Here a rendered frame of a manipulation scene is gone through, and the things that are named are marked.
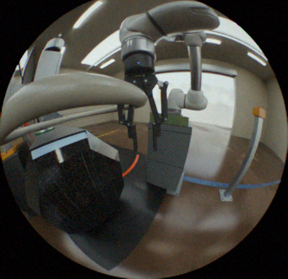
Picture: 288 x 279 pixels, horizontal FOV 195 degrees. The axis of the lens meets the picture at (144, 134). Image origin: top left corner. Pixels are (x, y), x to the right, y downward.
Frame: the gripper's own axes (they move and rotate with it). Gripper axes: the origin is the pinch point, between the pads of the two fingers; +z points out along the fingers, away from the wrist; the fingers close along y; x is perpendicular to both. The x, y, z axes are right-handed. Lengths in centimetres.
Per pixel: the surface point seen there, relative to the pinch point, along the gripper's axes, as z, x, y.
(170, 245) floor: 87, 21, -15
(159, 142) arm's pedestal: 22, -51, -12
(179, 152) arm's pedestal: 29, -42, -29
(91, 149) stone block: 8.5, -12.4, 27.7
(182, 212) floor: 87, -12, -32
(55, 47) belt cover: -79, -12, 70
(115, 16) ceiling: -325, -133, 63
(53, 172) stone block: 10.1, 7.4, 37.6
